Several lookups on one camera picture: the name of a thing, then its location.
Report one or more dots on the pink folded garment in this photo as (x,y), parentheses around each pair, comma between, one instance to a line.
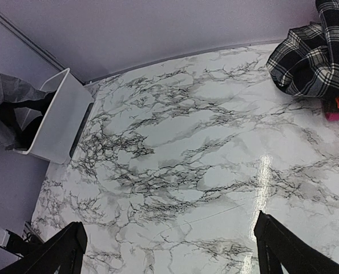
(332,115)

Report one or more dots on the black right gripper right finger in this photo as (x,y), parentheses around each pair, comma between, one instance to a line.
(278,249)

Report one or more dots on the white plastic laundry bin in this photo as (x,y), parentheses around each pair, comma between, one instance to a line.
(64,117)

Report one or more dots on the grey button-up shirt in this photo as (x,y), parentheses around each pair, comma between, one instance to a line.
(16,93)

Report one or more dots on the black white plaid shirt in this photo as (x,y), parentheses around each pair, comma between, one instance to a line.
(306,63)

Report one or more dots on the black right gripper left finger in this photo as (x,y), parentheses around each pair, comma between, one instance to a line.
(63,253)

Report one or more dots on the black garment in bin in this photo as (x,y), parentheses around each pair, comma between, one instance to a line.
(25,136)

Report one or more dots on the left aluminium wall post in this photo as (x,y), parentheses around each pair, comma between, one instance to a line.
(39,50)

